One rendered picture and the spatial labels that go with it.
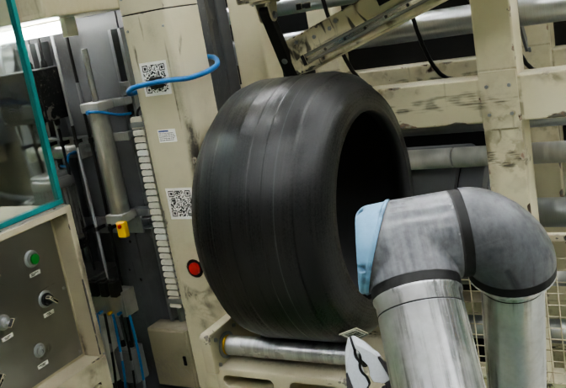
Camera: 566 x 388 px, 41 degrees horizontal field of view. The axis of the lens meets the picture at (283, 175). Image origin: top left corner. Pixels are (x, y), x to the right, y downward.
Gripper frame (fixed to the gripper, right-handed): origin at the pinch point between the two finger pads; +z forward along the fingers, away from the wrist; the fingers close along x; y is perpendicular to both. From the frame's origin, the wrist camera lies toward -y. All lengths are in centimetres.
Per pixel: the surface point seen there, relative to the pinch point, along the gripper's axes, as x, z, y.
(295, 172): 2.8, 32.2, 5.9
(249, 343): -30.5, 12.8, 33.8
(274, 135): 2.0, 41.2, 7.7
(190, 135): -19, 58, 24
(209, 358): -40, 14, 32
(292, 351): -21.5, 6.8, 32.0
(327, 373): -16.8, -0.4, 32.6
